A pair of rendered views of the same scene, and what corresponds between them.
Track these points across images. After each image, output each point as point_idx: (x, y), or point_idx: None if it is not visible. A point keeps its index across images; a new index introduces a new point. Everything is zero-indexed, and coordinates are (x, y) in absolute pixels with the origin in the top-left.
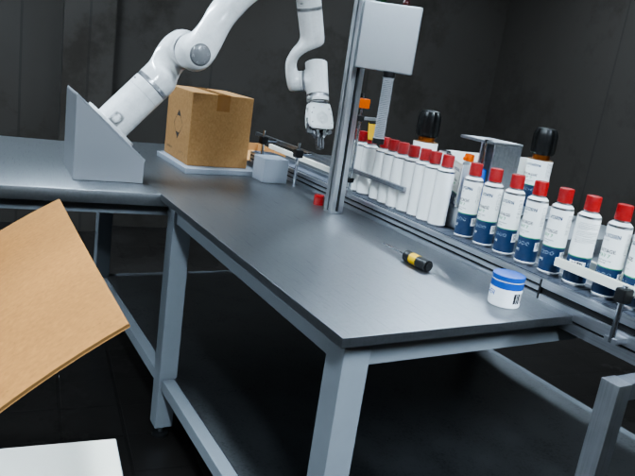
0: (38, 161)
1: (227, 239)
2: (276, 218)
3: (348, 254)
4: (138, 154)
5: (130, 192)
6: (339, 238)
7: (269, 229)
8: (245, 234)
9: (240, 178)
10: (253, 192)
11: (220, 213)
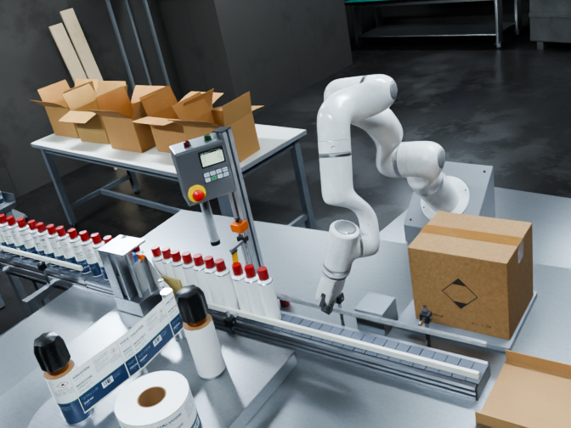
0: (500, 216)
1: (273, 226)
2: (280, 260)
3: (212, 252)
4: (405, 217)
5: (384, 228)
6: (228, 264)
7: (269, 247)
8: (272, 234)
9: (398, 307)
10: (345, 286)
11: (310, 243)
